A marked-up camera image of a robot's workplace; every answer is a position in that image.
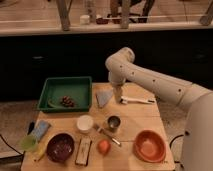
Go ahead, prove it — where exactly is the metal spoon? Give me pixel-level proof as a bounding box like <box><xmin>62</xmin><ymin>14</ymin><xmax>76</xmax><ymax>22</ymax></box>
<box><xmin>93</xmin><ymin>124</ymin><xmax>122</xmax><ymax>147</ymax></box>

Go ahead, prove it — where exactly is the blue grey towel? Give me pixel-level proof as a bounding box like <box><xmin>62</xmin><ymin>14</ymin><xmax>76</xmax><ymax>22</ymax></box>
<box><xmin>96</xmin><ymin>89</ymin><xmax>113</xmax><ymax>108</ymax></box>

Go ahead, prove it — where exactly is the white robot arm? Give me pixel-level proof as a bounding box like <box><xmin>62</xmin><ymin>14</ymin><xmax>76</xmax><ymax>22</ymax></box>
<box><xmin>105</xmin><ymin>47</ymin><xmax>213</xmax><ymax>171</ymax></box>

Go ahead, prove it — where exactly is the wooden block with label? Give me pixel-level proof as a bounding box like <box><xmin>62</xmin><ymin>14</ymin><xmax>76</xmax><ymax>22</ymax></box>
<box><xmin>75</xmin><ymin>138</ymin><xmax>92</xmax><ymax>166</ymax></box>

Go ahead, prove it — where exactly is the green plastic cup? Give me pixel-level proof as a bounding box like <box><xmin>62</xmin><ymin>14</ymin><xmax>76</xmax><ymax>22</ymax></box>
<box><xmin>20</xmin><ymin>135</ymin><xmax>38</xmax><ymax>152</ymax></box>

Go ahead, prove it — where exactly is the yellow banana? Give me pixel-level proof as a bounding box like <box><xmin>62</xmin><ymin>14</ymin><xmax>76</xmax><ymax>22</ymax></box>
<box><xmin>34</xmin><ymin>145</ymin><xmax>46</xmax><ymax>162</ymax></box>

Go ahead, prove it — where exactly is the green plastic tray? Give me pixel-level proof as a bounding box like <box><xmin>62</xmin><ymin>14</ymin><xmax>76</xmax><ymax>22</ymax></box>
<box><xmin>38</xmin><ymin>76</ymin><xmax>92</xmax><ymax>113</ymax></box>

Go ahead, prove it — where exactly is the orange plastic bowl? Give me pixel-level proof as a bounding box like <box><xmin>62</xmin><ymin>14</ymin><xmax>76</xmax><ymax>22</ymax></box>
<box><xmin>133</xmin><ymin>130</ymin><xmax>166</xmax><ymax>163</ymax></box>

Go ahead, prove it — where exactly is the white paper cup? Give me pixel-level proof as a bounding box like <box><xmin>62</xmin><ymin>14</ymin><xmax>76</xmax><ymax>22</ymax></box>
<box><xmin>77</xmin><ymin>115</ymin><xmax>94</xmax><ymax>133</ymax></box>

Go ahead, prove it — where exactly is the brown pine cone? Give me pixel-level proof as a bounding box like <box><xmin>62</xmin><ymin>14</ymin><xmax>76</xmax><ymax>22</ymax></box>
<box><xmin>61</xmin><ymin>96</ymin><xmax>75</xmax><ymax>107</ymax></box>

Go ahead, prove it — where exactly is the orange fruit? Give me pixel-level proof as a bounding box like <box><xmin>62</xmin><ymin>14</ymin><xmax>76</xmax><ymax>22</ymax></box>
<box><xmin>97</xmin><ymin>140</ymin><xmax>111</xmax><ymax>155</ymax></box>

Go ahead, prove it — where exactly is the black cable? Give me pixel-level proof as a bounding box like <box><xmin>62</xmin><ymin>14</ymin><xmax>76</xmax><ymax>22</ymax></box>
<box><xmin>169</xmin><ymin>134</ymin><xmax>185</xmax><ymax>168</ymax></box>

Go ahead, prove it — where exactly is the green item in tray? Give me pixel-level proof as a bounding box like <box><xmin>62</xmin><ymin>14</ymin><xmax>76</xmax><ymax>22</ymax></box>
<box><xmin>48</xmin><ymin>100</ymin><xmax>61</xmax><ymax>108</ymax></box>

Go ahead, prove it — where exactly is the dark purple bowl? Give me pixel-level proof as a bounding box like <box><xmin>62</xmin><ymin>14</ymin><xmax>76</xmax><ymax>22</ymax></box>
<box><xmin>46</xmin><ymin>133</ymin><xmax>75</xmax><ymax>163</ymax></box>

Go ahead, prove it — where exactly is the small metal cup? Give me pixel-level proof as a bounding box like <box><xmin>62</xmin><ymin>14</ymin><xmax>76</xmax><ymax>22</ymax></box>
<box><xmin>107</xmin><ymin>116</ymin><xmax>121</xmax><ymax>132</ymax></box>

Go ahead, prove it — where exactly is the blue sponge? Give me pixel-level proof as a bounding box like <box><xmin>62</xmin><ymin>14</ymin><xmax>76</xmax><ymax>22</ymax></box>
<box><xmin>31</xmin><ymin>120</ymin><xmax>50</xmax><ymax>141</ymax></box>

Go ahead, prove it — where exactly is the white handled brush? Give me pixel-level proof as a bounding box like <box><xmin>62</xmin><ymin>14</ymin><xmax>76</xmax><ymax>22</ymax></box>
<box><xmin>120</xmin><ymin>96</ymin><xmax>155</xmax><ymax>104</ymax></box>

